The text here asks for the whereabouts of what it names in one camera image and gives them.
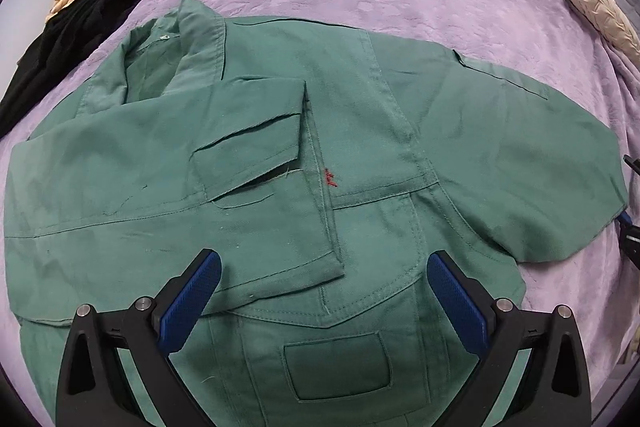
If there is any black garment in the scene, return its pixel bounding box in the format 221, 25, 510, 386
0, 0, 146, 138

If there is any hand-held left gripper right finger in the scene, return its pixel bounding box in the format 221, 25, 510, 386
425, 249, 593, 427

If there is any green jacket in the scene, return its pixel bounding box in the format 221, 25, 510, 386
2, 0, 630, 427

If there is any beige crinkled pillow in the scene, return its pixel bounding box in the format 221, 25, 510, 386
550, 0, 640, 68

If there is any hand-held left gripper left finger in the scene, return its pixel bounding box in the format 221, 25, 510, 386
56, 248, 222, 427

